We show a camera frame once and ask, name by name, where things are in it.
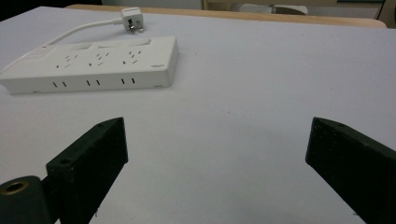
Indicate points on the white power plug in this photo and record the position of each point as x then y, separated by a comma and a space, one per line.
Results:
132, 18

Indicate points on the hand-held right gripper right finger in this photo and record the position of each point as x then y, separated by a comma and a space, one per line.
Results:
351, 168

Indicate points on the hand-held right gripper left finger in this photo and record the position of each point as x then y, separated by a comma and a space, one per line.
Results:
90, 161

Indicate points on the white power strip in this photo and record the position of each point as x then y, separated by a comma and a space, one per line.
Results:
93, 67

